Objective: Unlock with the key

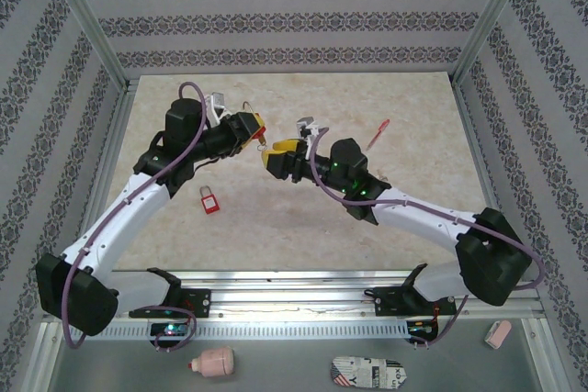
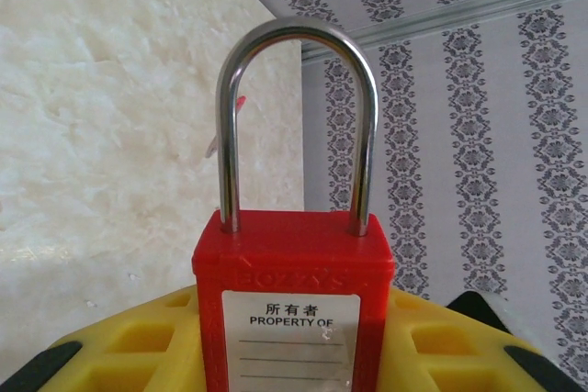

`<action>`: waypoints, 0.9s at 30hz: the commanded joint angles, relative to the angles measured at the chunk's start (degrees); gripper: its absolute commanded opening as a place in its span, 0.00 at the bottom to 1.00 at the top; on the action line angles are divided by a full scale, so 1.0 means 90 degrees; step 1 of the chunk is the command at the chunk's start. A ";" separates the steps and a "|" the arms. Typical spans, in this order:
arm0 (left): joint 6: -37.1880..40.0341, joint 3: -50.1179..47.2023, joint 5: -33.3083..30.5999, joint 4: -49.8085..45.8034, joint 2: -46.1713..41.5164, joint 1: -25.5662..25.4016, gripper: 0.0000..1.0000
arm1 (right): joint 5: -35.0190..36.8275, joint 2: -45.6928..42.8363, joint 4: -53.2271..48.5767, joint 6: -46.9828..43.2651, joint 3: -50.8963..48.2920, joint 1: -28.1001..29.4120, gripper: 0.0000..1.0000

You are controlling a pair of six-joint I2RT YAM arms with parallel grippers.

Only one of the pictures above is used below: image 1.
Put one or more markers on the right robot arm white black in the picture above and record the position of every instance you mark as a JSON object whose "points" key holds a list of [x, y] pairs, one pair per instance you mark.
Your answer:
{"points": [[422, 217]]}

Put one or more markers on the aluminium table side rail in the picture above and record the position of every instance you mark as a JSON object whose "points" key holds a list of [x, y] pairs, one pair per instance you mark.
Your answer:
{"points": [[103, 171], [480, 158]]}

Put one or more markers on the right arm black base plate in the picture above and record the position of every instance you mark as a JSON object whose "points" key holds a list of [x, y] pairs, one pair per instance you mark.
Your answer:
{"points": [[386, 302]]}

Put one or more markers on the patterned pencil case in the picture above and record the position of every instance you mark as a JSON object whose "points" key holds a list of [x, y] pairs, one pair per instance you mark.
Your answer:
{"points": [[367, 373]]}

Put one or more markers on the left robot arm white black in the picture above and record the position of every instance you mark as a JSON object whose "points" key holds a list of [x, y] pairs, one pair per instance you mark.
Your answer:
{"points": [[115, 222]]}

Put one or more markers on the aluminium frame post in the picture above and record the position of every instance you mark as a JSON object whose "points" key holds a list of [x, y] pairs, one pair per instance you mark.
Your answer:
{"points": [[489, 20], [84, 20]]}

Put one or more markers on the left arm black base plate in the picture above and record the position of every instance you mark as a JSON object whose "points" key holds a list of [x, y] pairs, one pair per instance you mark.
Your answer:
{"points": [[202, 302]]}

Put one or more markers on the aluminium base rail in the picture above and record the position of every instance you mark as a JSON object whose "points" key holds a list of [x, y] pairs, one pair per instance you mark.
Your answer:
{"points": [[285, 298]]}

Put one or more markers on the pink bottle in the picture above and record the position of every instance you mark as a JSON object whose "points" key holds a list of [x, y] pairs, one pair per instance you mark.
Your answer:
{"points": [[213, 361]]}

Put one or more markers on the red padlock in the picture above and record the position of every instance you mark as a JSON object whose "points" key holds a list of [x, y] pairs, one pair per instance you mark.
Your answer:
{"points": [[261, 131], [210, 204]]}

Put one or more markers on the red pen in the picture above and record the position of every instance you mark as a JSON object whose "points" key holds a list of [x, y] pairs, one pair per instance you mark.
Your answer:
{"points": [[381, 128]]}

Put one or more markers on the pink white small box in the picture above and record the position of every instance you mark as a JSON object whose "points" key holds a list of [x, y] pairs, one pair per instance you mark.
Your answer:
{"points": [[498, 333]]}

